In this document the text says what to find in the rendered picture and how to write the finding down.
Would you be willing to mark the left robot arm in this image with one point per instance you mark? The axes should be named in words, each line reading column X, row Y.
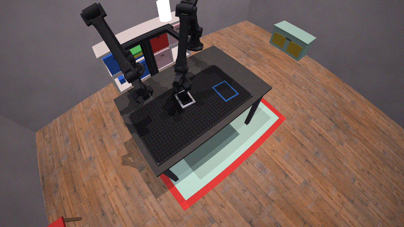
column 188, row 27

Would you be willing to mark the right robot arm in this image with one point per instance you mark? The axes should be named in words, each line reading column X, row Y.
column 94, row 15

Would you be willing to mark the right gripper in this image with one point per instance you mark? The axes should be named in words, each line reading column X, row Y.
column 134, row 95

